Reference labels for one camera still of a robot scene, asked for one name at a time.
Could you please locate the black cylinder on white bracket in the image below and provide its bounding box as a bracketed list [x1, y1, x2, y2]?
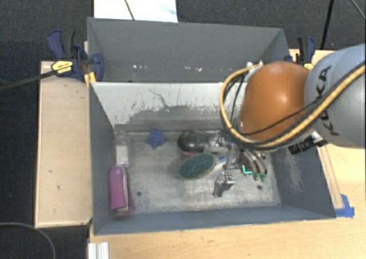
[288, 133, 328, 156]

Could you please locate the blue star-shaped toy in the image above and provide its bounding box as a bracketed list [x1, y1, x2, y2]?
[145, 129, 167, 150]

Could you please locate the purple rounded oblong object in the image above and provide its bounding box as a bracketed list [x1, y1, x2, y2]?
[108, 165, 136, 216]

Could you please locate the green round scouring pad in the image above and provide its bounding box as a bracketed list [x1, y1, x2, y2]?
[178, 153, 216, 181]

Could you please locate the grey metal bin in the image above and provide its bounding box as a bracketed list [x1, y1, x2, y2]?
[86, 17, 337, 236]

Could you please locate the dark shiny oval object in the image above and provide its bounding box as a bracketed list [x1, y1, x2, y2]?
[177, 130, 214, 157]

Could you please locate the clear glass jar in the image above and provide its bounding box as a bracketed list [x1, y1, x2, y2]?
[114, 130, 134, 168]

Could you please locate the pale wood flat board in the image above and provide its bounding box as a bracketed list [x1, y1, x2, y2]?
[34, 60, 93, 229]

